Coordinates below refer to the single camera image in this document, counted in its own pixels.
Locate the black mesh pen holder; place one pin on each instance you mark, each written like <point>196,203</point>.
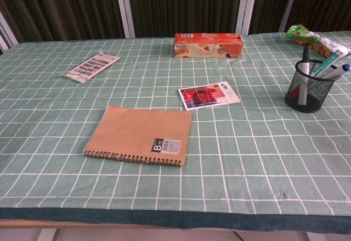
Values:
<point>315,98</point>

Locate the red photo card pack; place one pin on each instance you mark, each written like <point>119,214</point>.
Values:
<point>208,95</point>

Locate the brown spiral notebook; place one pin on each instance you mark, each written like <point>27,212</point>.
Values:
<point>137,131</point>

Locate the orange cardboard food box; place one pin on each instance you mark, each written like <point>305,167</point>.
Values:
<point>208,44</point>

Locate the green checked tablecloth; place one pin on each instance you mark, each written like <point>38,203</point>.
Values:
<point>246,156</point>

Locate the nail sticker sheet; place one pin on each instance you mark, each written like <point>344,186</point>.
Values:
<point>90,66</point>

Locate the green silver snack bag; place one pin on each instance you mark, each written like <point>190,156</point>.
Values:
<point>315,39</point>

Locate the white partition frame post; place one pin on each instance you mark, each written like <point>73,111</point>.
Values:
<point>124,7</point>
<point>289,2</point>
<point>6,32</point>
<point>245,5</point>

